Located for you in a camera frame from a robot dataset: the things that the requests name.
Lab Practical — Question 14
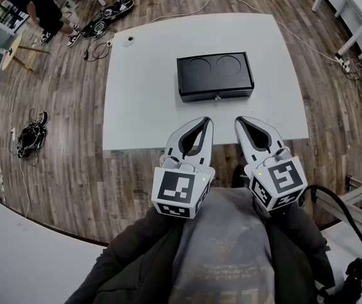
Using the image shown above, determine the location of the black drawer box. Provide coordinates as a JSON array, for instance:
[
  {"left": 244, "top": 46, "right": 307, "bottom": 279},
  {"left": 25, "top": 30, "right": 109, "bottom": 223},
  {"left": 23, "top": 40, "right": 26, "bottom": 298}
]
[{"left": 176, "top": 51, "right": 255, "bottom": 103}]

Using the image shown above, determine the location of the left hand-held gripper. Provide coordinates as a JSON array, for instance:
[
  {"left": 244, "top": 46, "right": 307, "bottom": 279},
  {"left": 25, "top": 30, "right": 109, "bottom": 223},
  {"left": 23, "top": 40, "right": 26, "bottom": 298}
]
[{"left": 151, "top": 116, "right": 216, "bottom": 220}]

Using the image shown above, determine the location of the black hose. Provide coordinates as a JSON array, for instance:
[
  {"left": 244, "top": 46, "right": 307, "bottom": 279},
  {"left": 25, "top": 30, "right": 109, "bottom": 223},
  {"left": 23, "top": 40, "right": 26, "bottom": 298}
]
[{"left": 297, "top": 184, "right": 362, "bottom": 256}]

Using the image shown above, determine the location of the black cable bundle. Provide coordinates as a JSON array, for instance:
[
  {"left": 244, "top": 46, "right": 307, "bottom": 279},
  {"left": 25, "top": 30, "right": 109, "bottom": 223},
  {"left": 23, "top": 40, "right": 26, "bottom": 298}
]
[{"left": 16, "top": 111, "right": 49, "bottom": 160}]

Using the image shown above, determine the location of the aluminium ladder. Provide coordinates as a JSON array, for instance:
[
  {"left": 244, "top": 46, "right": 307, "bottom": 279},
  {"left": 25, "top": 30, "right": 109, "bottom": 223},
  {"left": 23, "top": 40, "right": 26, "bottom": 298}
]
[{"left": 315, "top": 175, "right": 362, "bottom": 234}]

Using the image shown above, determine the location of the person's grey shirt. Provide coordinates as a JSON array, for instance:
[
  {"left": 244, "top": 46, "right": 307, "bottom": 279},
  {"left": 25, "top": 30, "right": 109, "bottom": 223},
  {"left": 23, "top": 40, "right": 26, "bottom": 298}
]
[{"left": 171, "top": 187, "right": 278, "bottom": 304}]

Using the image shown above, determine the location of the person's right forearm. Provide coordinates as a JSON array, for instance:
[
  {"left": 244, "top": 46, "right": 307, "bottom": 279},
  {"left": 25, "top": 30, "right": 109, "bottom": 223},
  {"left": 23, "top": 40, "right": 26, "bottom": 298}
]
[{"left": 253, "top": 198, "right": 337, "bottom": 297}]

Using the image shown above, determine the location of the black equipment case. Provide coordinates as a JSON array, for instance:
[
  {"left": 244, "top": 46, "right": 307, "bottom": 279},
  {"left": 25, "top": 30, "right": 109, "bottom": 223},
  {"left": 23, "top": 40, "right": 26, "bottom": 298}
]
[{"left": 81, "top": 0, "right": 136, "bottom": 39}]

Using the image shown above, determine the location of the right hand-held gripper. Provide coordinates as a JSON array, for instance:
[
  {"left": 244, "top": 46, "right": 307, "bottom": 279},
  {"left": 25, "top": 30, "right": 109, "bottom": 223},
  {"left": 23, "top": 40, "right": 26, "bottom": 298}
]
[{"left": 233, "top": 115, "right": 308, "bottom": 214}]

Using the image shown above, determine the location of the person's left forearm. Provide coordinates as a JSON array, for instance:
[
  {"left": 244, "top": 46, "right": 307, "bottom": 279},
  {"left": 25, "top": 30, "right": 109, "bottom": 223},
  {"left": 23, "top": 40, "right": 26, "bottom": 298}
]
[{"left": 65, "top": 206, "right": 184, "bottom": 304}]

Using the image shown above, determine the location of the round wooden side table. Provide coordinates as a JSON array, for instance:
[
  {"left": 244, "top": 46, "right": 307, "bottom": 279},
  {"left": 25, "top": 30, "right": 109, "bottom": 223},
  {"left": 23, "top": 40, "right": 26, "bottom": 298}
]
[{"left": 1, "top": 35, "right": 51, "bottom": 75}]

